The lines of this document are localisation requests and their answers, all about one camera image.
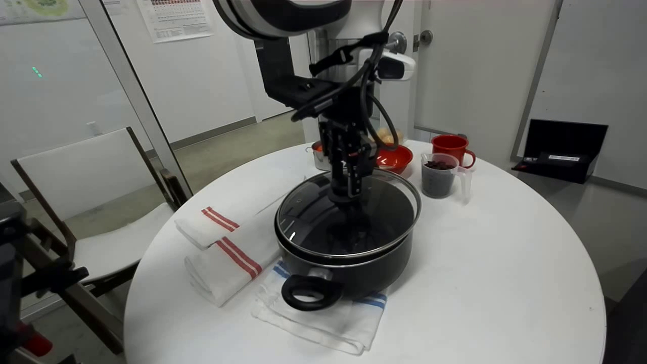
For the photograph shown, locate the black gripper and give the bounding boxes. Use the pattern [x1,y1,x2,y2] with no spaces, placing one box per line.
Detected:
[319,87,374,204]

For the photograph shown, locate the glass lid with black knob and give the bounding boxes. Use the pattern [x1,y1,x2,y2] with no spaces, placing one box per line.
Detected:
[276,172,420,260]

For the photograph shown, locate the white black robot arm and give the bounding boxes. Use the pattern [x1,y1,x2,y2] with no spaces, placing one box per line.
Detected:
[213,0,389,205]

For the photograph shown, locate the black cooking pot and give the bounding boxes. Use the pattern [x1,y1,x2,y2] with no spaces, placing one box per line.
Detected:
[273,174,420,311]

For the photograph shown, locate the red plastic bowl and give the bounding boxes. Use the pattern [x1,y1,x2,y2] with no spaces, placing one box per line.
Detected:
[377,145,412,174]

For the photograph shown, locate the yellow round food items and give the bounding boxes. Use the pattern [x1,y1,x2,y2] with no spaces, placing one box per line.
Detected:
[378,130,401,145]

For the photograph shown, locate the clear measuring cup dark contents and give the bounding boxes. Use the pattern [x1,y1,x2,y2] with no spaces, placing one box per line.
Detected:
[420,152,471,204]

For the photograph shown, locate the red mug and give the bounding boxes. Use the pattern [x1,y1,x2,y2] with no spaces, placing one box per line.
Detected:
[431,133,477,167]

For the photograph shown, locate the red striped white towel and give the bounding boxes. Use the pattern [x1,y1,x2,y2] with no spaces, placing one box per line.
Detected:
[175,200,280,306]

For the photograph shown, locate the white folding chair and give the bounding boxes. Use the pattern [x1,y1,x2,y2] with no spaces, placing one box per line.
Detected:
[9,126,195,356]

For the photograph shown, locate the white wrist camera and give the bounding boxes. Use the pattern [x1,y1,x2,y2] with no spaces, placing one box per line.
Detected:
[374,53,417,81]

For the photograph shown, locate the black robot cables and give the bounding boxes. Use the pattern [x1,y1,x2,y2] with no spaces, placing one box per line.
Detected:
[290,0,406,159]

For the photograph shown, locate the wall poster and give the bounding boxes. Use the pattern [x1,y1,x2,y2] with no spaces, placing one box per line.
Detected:
[135,0,213,42]

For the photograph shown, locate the black camera stand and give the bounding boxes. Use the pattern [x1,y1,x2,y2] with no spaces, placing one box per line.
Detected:
[0,194,88,364]

